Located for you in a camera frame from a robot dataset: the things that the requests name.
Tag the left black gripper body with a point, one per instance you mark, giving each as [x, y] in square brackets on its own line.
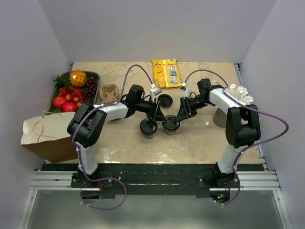
[147, 107]

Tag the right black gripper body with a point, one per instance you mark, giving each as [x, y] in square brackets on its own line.
[195, 104]

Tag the black cup lid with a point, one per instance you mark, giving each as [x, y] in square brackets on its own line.
[170, 123]
[148, 127]
[165, 100]

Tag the dark coffee cup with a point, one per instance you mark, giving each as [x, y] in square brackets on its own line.
[169, 132]
[148, 135]

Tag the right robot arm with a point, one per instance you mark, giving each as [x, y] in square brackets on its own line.
[242, 126]

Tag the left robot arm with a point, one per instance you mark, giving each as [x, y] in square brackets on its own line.
[86, 126]

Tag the grey straw holder cup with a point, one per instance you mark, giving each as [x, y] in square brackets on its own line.
[219, 118]

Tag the yellow snack bag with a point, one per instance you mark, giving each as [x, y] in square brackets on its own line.
[166, 73]

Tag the cardboard cup carrier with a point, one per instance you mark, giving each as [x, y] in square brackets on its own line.
[109, 93]

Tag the purple grapes bunch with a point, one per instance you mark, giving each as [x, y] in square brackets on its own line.
[90, 89]

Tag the black fruit tray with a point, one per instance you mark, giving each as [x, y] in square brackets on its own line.
[63, 81]

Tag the small red fruits cluster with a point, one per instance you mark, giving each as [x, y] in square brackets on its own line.
[72, 94]

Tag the orange toy pineapple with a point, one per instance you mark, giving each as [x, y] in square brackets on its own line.
[77, 78]

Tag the red apple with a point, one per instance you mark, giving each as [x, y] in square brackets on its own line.
[59, 101]
[69, 107]

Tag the green lime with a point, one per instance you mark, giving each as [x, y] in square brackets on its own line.
[57, 110]

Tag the brown paper bag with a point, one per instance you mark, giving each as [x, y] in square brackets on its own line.
[46, 135]

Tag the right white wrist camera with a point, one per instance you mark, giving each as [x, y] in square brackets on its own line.
[186, 90]

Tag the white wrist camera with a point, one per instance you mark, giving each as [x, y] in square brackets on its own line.
[186, 90]
[154, 91]

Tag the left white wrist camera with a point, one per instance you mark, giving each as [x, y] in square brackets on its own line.
[154, 91]

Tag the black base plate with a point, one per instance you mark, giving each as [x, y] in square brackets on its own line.
[111, 186]

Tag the aluminium frame rail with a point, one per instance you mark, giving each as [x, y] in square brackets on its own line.
[62, 180]

